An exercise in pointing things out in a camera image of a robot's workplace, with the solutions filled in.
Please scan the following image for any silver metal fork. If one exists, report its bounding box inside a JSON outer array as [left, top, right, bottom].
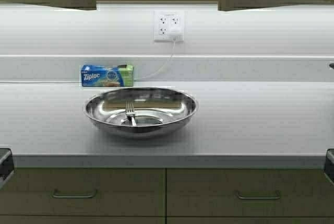
[[125, 101, 137, 126]]

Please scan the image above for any white wall outlet plate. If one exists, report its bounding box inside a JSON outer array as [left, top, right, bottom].
[[153, 10, 185, 42]]

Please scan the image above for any drawer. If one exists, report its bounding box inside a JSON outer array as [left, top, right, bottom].
[[1, 168, 165, 217], [166, 169, 333, 217]]

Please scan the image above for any large stainless steel pan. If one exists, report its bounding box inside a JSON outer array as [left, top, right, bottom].
[[83, 87, 199, 139]]

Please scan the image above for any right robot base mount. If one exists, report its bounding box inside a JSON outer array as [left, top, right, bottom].
[[324, 149, 334, 184]]

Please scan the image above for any white power cable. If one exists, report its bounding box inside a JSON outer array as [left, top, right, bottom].
[[0, 41, 176, 84]]

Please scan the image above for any right lower drawer front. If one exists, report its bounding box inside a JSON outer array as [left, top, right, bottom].
[[166, 169, 333, 217]]

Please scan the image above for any left lower drawer front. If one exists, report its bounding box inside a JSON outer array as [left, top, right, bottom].
[[1, 168, 165, 217]]

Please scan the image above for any blue green Ziploc box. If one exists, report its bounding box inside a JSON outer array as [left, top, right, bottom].
[[80, 64, 134, 87]]

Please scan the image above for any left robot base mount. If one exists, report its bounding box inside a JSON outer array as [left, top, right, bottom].
[[1, 148, 15, 188]]

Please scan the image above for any white plug adapter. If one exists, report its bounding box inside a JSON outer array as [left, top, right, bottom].
[[169, 28, 184, 42]]

